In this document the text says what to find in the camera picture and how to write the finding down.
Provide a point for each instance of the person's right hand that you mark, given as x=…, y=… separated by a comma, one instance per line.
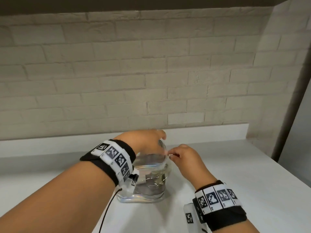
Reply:
x=188, y=162

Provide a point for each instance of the right black marker wristband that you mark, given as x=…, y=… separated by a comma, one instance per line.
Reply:
x=215, y=203

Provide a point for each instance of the left black marker wristband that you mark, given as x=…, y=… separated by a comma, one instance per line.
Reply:
x=114, y=162

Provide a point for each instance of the small items inside pouch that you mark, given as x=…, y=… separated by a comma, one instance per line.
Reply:
x=151, y=184

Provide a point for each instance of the person's left hand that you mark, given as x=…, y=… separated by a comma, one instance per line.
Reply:
x=143, y=140

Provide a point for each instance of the black marker wristband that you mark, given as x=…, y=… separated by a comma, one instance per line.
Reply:
x=114, y=162
x=215, y=203

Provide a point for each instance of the dark overhead cabinet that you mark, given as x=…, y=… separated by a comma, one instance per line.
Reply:
x=121, y=3

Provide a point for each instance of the person's left forearm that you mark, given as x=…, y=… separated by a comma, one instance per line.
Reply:
x=55, y=191

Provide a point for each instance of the person's right fingers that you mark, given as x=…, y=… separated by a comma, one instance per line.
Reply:
x=176, y=152

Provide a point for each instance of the person's left fingers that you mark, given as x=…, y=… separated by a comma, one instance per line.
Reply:
x=162, y=135

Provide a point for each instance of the clear iridescent zipper pouch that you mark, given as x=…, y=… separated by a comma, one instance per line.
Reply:
x=150, y=181

